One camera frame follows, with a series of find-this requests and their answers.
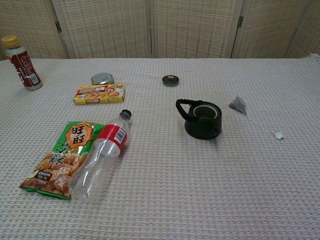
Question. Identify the grey pyramid tea bag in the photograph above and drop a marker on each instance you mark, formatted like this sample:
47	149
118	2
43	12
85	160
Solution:
238	105

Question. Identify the small tea bag paper tag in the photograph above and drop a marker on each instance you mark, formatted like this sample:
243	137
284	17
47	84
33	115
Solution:
279	135

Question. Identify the black round teapot lid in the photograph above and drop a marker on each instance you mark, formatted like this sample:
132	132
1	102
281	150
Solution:
170	80

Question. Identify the black cast iron teapot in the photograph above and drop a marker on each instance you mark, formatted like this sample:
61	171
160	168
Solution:
200	130

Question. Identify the green snack bag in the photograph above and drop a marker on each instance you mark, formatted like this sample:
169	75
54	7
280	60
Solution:
57	162

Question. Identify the clear plastic bottle red label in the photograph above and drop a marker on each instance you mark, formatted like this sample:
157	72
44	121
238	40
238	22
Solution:
105	150

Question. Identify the yellow food box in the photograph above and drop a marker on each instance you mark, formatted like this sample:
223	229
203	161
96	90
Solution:
100	95

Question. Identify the white waffle tablecloth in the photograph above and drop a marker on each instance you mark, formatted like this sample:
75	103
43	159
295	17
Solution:
175	187

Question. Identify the round metal tin can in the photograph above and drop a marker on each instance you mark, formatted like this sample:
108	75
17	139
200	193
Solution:
102	78

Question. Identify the woven folding screen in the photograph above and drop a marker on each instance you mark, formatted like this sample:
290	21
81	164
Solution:
107	27

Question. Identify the brass screen hinge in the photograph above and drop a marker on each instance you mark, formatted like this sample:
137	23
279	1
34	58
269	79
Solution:
58	26
241	22

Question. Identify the sauce bottle with yellow cap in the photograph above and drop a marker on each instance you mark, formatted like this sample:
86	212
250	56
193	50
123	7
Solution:
23	67

